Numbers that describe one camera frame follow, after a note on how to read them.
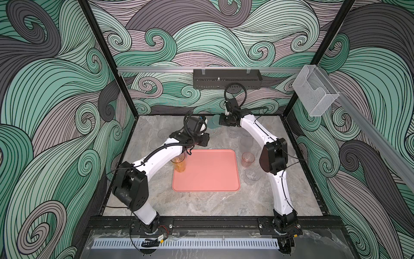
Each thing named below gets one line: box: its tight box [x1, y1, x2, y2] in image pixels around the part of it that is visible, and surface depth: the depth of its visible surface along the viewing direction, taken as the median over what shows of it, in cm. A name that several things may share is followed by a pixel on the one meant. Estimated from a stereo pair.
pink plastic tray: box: [171, 149, 241, 193], surface depth 92 cm
